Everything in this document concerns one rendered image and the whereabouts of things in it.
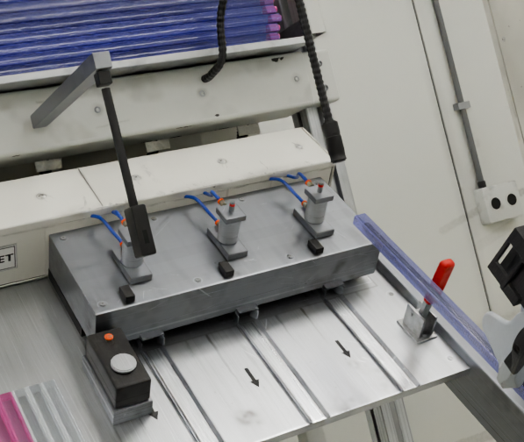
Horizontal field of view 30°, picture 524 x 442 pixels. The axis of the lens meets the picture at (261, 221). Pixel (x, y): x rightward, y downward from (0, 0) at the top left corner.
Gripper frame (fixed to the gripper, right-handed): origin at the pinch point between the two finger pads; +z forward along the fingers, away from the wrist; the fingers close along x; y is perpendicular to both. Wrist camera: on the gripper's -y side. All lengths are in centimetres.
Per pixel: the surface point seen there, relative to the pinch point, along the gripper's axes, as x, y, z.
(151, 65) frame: 12, 52, 8
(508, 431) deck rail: -8.0, 0.7, 15.5
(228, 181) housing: 6.7, 38.4, 14.5
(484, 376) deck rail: -8.0, 6.4, 13.9
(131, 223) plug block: 26.0, 25.6, 0.6
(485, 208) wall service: -154, 106, 147
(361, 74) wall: -122, 151, 124
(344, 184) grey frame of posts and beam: -13.0, 39.9, 22.4
